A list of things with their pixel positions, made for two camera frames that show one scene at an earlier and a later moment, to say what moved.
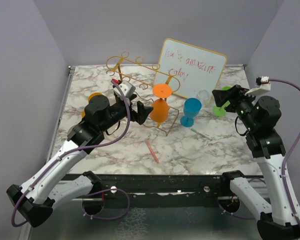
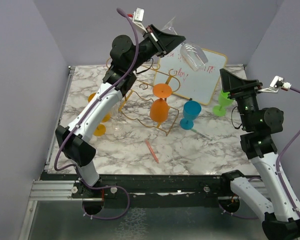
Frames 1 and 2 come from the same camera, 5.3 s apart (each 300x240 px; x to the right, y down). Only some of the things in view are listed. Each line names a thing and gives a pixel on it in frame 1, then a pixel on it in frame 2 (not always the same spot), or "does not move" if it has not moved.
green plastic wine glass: (220, 111) does not move
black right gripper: (222, 96) → (231, 83)
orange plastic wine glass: (160, 112) does not move
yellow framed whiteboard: (188, 69) does not move
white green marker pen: (201, 134) does not move
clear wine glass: (204, 96) → (193, 55)
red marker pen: (152, 151) does not move
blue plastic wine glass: (192, 107) does not move
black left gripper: (143, 112) → (162, 42)
